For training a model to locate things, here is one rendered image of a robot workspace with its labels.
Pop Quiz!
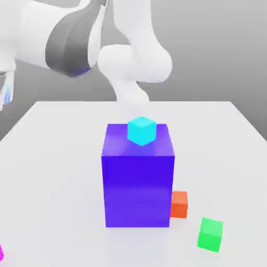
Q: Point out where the large purple box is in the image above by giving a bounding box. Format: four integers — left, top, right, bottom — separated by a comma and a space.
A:
101, 123, 175, 228

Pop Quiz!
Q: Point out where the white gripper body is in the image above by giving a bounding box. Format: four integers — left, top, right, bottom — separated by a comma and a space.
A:
0, 72, 16, 112

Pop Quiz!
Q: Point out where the small green cube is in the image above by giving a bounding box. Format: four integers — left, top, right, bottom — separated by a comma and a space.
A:
197, 216, 224, 253

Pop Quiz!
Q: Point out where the small cyan cube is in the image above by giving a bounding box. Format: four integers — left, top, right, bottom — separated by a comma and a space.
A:
127, 116, 157, 147

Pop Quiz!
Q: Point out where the small orange cube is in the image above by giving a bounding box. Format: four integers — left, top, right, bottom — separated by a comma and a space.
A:
169, 190, 189, 219

